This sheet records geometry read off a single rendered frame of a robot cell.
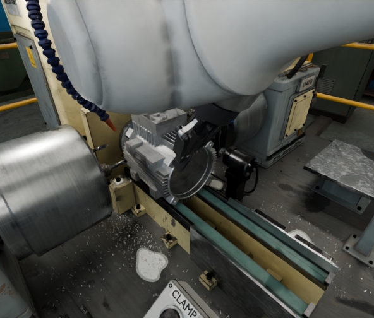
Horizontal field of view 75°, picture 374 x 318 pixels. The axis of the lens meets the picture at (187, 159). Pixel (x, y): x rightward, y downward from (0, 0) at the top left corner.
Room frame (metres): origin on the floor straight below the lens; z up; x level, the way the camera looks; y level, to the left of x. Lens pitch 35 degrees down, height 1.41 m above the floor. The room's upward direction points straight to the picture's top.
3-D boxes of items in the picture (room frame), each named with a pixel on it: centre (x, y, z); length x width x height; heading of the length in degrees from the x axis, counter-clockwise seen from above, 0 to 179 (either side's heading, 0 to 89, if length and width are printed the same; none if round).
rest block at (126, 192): (0.60, 0.22, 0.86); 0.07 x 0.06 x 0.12; 132
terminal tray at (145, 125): (0.61, 0.08, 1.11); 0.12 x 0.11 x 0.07; 41
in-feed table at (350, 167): (0.67, -0.58, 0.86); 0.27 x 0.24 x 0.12; 132
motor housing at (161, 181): (0.58, 0.05, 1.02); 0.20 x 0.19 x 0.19; 41
